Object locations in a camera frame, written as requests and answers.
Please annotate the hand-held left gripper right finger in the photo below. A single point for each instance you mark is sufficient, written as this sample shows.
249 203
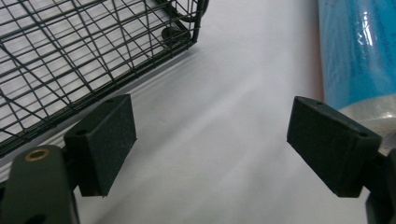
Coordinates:
330 146

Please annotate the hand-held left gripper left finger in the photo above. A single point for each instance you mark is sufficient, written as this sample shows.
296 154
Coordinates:
102 146

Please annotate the blue plastic-wrapped roll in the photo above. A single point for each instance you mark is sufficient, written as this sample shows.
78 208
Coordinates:
358 53

